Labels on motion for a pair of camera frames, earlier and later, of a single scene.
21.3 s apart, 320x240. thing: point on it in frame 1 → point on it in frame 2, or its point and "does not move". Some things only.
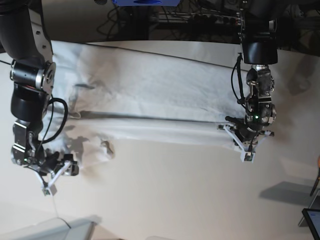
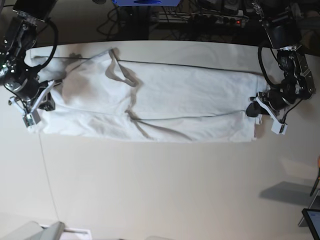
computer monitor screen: (312, 217) does not move
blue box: (148, 3) does not move
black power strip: (201, 17) does not move
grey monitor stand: (315, 204) does not move
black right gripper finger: (72, 170) → (47, 103)
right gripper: (246, 136) → (279, 95)
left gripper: (51, 168) → (29, 93)
